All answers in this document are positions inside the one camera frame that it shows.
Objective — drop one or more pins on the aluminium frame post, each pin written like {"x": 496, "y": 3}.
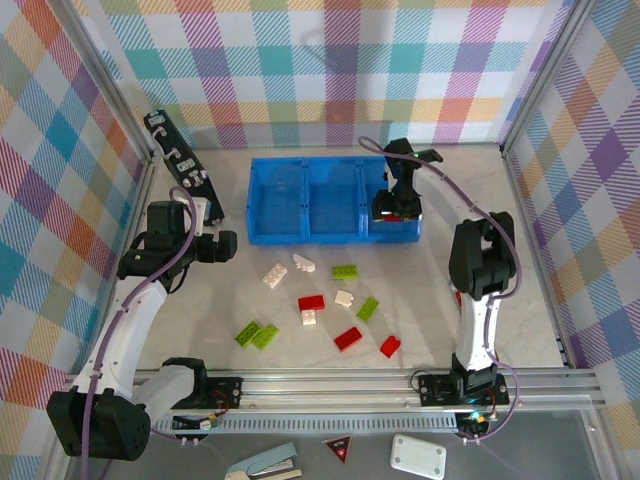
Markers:
{"x": 545, "y": 80}
{"x": 100, "y": 75}

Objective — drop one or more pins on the light blue stapler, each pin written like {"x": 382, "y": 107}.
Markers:
{"x": 272, "y": 457}

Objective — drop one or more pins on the black power strip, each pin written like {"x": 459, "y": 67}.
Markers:
{"x": 175, "y": 150}

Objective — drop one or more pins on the white rectangular plate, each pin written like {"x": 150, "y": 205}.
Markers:
{"x": 417, "y": 457}

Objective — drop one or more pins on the long white lego brick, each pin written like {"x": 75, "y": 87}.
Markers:
{"x": 274, "y": 275}

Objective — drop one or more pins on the white wing-shaped lego piece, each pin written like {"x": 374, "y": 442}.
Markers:
{"x": 305, "y": 263}

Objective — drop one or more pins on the small square white lego brick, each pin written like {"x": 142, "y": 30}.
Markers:
{"x": 344, "y": 299}

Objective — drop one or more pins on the aluminium side rail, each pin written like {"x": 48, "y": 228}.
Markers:
{"x": 533, "y": 250}

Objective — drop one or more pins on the black base plate left arm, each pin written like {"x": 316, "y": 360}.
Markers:
{"x": 227, "y": 390}

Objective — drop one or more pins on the red triangle sign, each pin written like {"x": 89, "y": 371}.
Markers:
{"x": 339, "y": 449}

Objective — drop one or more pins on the small red lego brick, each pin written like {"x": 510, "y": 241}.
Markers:
{"x": 390, "y": 346}

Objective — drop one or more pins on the green lego brick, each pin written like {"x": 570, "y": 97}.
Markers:
{"x": 248, "y": 333}
{"x": 367, "y": 308}
{"x": 345, "y": 271}
{"x": 266, "y": 336}

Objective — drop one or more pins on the black base plate right arm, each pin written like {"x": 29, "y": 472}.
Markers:
{"x": 432, "y": 390}

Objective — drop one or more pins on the blue three-compartment bin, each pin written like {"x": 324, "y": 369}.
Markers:
{"x": 332, "y": 200}

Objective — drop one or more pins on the aluminium mounting rail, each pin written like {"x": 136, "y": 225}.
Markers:
{"x": 325, "y": 390}

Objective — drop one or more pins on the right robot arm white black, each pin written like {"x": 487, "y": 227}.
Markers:
{"x": 475, "y": 330}

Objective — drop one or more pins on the small board with green light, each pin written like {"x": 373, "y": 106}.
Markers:
{"x": 472, "y": 418}

